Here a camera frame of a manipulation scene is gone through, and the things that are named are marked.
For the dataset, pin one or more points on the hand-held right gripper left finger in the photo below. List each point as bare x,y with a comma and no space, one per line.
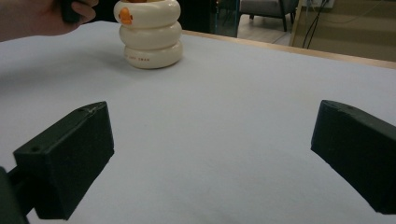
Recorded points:
71,161

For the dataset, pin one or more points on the light wooden table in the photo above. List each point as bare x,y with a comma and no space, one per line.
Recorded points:
295,51

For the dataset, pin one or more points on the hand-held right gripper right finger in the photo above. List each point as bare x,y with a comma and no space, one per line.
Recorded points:
355,155

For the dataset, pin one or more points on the grey armchair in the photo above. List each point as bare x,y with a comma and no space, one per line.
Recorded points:
267,9

